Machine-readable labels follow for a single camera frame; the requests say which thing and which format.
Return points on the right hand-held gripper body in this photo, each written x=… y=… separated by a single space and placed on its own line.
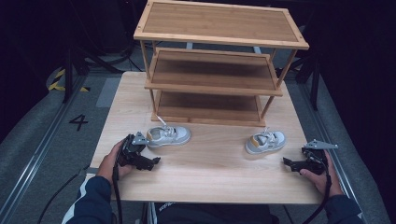
x=316 y=160

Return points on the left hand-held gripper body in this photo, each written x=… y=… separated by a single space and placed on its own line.
x=130 y=152

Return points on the small grey white sneaker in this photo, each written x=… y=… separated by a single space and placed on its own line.
x=174 y=136
x=267 y=141

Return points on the three-tier wooden shoe rack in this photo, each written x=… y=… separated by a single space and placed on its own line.
x=218 y=21

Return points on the person's left hand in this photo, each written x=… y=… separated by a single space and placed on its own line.
x=109 y=165

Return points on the person's right hand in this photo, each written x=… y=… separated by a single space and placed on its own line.
x=327 y=183

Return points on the person's dark clothed torso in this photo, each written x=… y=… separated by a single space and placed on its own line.
x=214 y=214

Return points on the black metal stand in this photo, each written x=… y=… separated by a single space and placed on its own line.
x=69 y=74
x=313 y=77

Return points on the grey floor rail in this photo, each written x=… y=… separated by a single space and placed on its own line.
x=37 y=152
x=330 y=146

